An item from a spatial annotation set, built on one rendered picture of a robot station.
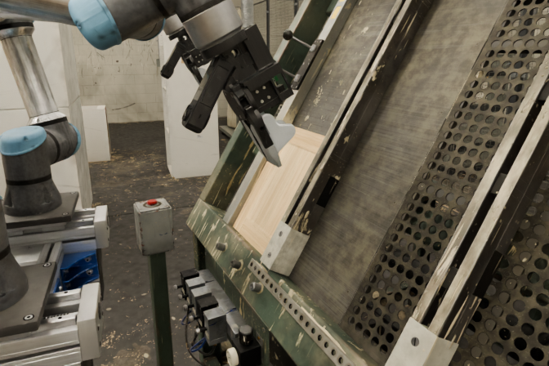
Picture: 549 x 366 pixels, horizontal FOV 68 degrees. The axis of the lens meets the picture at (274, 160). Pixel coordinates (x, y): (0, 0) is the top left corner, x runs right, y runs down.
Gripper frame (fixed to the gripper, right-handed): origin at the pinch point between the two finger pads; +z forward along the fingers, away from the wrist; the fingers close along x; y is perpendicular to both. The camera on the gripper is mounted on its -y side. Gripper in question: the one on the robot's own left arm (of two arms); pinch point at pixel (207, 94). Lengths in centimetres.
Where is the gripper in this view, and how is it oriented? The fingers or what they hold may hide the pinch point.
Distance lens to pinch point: 129.6
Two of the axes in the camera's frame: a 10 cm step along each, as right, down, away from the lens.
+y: 8.4, -5.2, 1.4
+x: -3.1, -2.5, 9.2
